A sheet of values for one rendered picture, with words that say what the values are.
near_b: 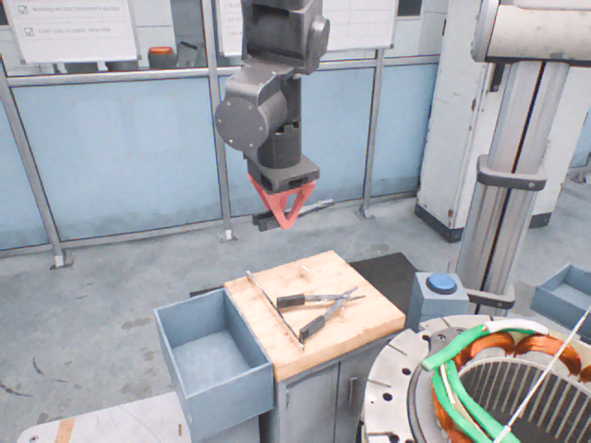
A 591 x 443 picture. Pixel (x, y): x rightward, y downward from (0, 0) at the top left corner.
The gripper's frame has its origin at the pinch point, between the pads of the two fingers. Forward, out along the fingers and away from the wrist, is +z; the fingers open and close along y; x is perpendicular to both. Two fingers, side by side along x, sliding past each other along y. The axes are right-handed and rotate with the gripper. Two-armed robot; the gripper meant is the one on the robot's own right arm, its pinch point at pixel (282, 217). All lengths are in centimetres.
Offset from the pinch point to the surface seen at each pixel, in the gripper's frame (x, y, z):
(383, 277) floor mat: 106, -93, 130
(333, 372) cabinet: 0.3, 14.3, 17.5
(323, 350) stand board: -1.9, 14.9, 10.9
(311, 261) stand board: 6.4, -2.5, 12.4
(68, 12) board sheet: -12, -195, -4
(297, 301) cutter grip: -1.6, 7.5, 9.0
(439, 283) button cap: 22.9, 10.0, 14.5
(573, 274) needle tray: 43.8, 18.7, 14.6
